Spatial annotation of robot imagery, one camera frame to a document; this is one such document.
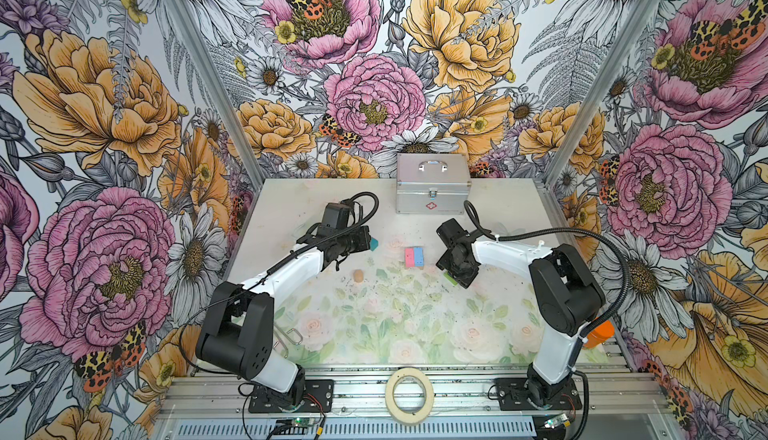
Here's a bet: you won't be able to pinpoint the light blue wood block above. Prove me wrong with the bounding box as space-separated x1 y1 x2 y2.
413 247 425 268

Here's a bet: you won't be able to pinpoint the pink wood block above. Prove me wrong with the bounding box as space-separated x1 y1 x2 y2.
404 247 416 268

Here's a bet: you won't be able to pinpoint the green wood block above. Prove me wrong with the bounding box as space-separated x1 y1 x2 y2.
443 272 459 286

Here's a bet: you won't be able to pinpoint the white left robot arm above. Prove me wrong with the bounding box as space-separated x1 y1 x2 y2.
195 192 379 409

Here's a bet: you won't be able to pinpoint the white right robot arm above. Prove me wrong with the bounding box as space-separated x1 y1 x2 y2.
436 219 605 409

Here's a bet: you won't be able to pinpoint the silver aluminium first aid case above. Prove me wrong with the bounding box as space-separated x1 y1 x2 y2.
396 153 471 215

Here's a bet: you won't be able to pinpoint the metal scissors tongs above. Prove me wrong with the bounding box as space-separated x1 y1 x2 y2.
273 325 303 358

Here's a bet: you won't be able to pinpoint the orange pill bottle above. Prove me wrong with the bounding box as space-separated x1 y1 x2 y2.
583 320 615 349

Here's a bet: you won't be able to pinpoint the masking tape roll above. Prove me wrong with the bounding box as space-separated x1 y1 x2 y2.
384 367 435 426

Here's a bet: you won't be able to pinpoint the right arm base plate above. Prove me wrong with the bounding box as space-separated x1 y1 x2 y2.
493 377 583 411

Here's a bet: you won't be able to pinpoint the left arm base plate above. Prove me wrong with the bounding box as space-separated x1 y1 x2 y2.
247 379 335 414

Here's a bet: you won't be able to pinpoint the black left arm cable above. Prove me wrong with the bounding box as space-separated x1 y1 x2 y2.
178 191 380 375

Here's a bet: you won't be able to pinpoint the aluminium corner frame post right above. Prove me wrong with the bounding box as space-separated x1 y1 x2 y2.
543 0 661 188

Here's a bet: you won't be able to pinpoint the aluminium corner frame post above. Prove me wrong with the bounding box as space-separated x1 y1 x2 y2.
543 0 661 188
163 0 266 194

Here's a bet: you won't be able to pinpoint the aluminium corner frame post left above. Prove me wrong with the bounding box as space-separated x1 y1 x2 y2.
163 0 266 194

